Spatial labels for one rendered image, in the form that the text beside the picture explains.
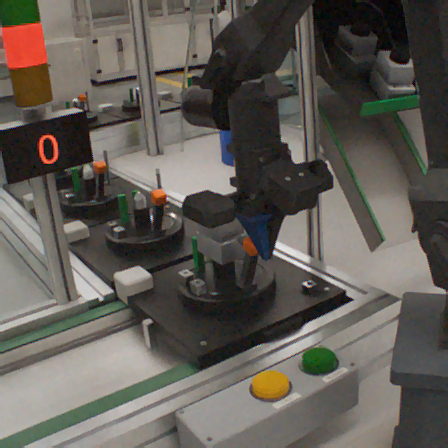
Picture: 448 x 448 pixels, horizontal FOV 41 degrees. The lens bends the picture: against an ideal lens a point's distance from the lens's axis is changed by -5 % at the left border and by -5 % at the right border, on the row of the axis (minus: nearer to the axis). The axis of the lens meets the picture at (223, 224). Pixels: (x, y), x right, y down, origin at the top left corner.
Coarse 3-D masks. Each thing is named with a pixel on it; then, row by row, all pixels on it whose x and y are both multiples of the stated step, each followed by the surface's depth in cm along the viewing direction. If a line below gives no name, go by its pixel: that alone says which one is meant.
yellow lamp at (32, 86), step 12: (12, 72) 73; (24, 72) 73; (36, 72) 73; (48, 72) 75; (12, 84) 74; (24, 84) 73; (36, 84) 74; (48, 84) 75; (24, 96) 74; (36, 96) 74; (48, 96) 76
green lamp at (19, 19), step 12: (0, 0) 70; (12, 0) 70; (24, 0) 70; (36, 0) 72; (0, 12) 71; (12, 12) 70; (24, 12) 70; (36, 12) 72; (0, 24) 72; (12, 24) 71; (24, 24) 71
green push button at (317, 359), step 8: (304, 352) 71; (312, 352) 71; (320, 352) 70; (328, 352) 70; (304, 360) 69; (312, 360) 69; (320, 360) 69; (328, 360) 69; (304, 368) 69; (312, 368) 68; (320, 368) 68; (328, 368) 68
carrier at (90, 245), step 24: (144, 216) 105; (168, 216) 110; (72, 240) 108; (96, 240) 108; (120, 240) 102; (144, 240) 101; (168, 240) 102; (96, 264) 99; (120, 264) 98; (144, 264) 97; (168, 264) 97
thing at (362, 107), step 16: (320, 0) 101; (336, 0) 102; (352, 0) 99; (320, 16) 104; (336, 16) 104; (352, 16) 100; (368, 16) 96; (320, 32) 101; (336, 32) 101; (384, 32) 93; (320, 48) 89; (384, 48) 94; (320, 64) 90; (336, 64) 93; (336, 80) 87; (352, 80) 90; (368, 80) 91; (352, 96) 84; (368, 96) 88; (416, 96) 85; (368, 112) 84; (384, 112) 85
